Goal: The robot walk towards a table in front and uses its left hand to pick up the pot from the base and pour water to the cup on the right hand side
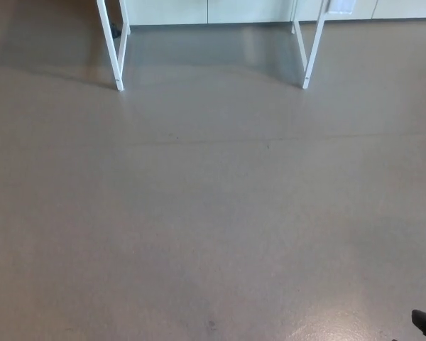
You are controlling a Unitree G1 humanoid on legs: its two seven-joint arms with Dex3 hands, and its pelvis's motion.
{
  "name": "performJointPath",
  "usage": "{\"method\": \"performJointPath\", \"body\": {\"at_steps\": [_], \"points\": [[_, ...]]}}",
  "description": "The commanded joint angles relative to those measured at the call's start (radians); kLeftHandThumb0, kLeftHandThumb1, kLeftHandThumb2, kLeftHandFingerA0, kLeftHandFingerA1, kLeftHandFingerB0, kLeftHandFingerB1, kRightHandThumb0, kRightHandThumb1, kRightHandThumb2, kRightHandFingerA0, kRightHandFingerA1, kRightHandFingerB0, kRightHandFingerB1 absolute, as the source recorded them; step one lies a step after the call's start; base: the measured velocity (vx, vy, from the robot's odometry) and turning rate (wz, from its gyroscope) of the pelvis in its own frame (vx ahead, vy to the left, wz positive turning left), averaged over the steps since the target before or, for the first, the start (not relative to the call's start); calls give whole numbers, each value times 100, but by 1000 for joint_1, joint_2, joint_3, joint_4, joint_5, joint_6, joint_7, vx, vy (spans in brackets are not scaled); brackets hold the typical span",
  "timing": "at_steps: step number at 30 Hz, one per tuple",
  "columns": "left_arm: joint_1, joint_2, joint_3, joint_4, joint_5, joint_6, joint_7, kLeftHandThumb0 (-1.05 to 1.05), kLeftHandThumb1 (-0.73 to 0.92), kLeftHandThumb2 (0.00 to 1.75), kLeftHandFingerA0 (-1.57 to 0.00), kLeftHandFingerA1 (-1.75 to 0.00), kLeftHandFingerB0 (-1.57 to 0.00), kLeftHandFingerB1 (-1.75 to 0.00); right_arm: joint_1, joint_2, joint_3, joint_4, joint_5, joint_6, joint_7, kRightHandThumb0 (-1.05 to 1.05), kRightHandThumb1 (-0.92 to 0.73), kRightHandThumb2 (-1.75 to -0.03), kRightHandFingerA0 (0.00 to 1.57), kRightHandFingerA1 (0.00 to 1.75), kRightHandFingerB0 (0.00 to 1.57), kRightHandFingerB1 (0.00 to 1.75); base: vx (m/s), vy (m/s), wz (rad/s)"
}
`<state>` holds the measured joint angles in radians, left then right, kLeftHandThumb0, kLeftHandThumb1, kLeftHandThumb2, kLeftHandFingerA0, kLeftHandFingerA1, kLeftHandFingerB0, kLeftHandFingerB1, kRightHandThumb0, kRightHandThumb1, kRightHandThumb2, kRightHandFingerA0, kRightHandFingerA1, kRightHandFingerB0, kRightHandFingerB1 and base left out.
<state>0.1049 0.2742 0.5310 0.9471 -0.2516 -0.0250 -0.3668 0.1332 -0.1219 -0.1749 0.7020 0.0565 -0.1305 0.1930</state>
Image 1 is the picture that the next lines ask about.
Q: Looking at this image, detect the white table leg frame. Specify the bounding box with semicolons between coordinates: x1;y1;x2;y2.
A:
290;0;332;90
96;0;131;92

